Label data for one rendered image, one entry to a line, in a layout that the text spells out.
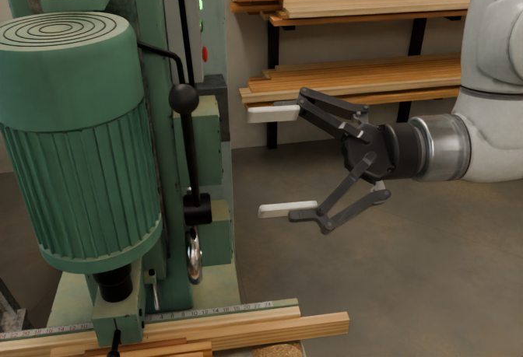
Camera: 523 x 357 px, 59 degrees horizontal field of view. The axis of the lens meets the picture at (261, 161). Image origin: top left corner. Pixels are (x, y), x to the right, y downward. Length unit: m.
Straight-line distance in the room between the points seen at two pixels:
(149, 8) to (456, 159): 0.50
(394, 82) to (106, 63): 2.49
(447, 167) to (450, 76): 2.50
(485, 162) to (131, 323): 0.57
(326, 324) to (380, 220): 1.83
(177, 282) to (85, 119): 0.60
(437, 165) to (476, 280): 1.92
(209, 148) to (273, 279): 1.52
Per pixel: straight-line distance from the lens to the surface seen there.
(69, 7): 0.70
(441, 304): 2.34
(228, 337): 0.91
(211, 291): 1.17
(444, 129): 0.63
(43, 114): 0.55
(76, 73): 0.53
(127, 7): 0.75
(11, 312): 2.01
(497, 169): 0.66
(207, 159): 0.86
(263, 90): 2.66
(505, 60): 0.61
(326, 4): 2.59
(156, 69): 0.79
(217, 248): 0.96
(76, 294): 1.24
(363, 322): 2.18
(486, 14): 0.63
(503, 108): 0.64
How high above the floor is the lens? 1.65
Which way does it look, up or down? 32 degrees down
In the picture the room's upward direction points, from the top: straight up
